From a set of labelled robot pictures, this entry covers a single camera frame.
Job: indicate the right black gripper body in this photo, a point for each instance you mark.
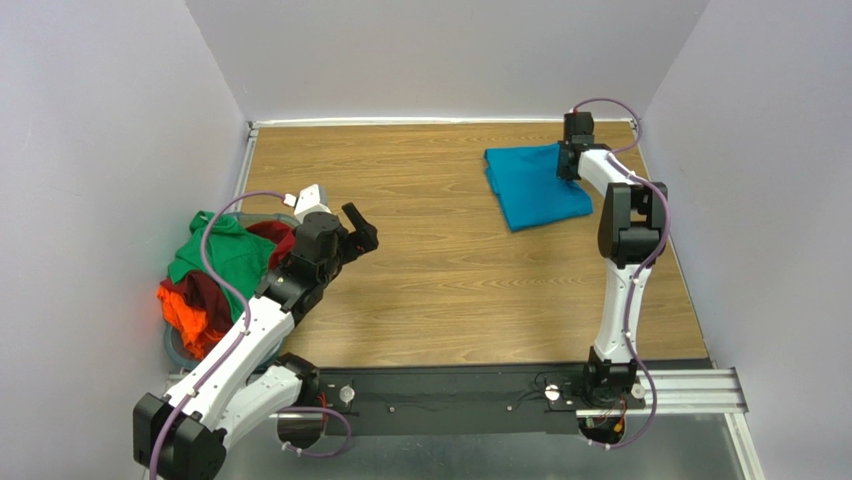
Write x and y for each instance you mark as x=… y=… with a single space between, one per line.
x=569 y=163

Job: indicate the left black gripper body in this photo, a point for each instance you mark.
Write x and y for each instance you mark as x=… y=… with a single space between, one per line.
x=356 y=238

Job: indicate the blue t shirt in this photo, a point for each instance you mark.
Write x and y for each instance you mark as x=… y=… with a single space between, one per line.
x=530 y=194

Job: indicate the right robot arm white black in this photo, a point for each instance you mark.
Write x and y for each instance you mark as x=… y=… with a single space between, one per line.
x=632 y=234

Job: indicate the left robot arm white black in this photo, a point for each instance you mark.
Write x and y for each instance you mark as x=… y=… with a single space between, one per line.
x=187 y=432

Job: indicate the grey laundry basket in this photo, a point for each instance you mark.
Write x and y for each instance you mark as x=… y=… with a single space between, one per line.
x=173 y=349

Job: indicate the green t shirt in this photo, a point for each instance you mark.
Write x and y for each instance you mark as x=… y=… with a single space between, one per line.
x=235 y=254

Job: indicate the dark red t shirt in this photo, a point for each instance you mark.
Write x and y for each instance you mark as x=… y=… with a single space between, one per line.
x=200 y=306

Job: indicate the orange t shirt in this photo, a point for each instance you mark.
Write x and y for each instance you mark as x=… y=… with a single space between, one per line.
x=200 y=328

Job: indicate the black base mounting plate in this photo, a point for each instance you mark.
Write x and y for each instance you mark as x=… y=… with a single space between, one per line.
x=550 y=398

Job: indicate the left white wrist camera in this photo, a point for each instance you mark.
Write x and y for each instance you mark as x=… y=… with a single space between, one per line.
x=309 y=200

